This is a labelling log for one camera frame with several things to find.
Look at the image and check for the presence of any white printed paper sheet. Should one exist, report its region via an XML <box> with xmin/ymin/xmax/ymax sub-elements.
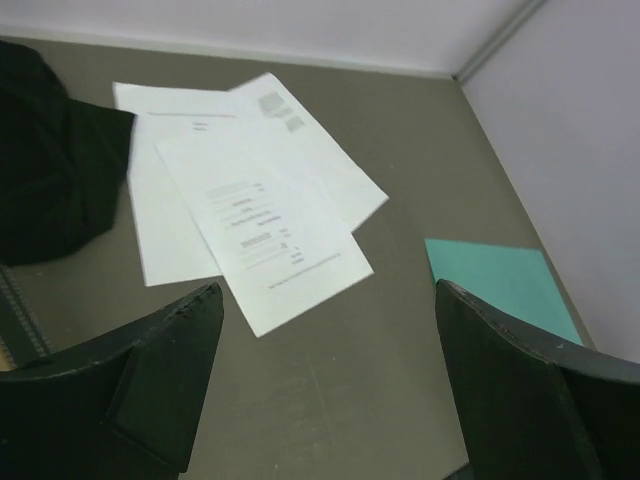
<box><xmin>156</xmin><ymin>120</ymin><xmax>373</xmax><ymax>337</ymax></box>
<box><xmin>230</xmin><ymin>73</ymin><xmax>388</xmax><ymax>231</ymax></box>

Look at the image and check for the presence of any black framed display box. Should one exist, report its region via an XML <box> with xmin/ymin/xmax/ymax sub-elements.
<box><xmin>1</xmin><ymin>265</ymin><xmax>54</xmax><ymax>369</ymax></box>

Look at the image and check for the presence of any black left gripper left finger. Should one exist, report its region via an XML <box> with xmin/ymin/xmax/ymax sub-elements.
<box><xmin>1</xmin><ymin>283</ymin><xmax>223</xmax><ymax>479</ymax></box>

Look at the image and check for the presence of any black cloth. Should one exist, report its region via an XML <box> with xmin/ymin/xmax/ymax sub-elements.
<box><xmin>1</xmin><ymin>42</ymin><xmax>136</xmax><ymax>266</ymax></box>

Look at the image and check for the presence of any middle white paper sheet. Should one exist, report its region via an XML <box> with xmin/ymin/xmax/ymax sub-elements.
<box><xmin>113</xmin><ymin>83</ymin><xmax>257</xmax><ymax>287</ymax></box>

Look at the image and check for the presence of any teal plastic file folder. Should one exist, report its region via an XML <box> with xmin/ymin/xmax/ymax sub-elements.
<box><xmin>425</xmin><ymin>239</ymin><xmax>582</xmax><ymax>345</ymax></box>

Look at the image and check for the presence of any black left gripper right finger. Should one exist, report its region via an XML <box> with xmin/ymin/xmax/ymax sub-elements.
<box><xmin>435</xmin><ymin>280</ymin><xmax>639</xmax><ymax>479</ymax></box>

